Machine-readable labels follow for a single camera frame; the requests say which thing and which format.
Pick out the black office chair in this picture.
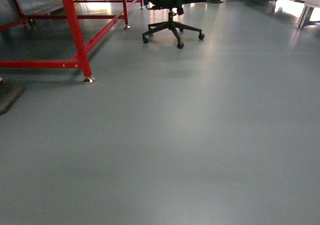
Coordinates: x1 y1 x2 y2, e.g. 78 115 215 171
142 0 207 49

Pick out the red metal table frame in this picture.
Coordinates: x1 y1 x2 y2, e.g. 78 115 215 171
0 0 143 84

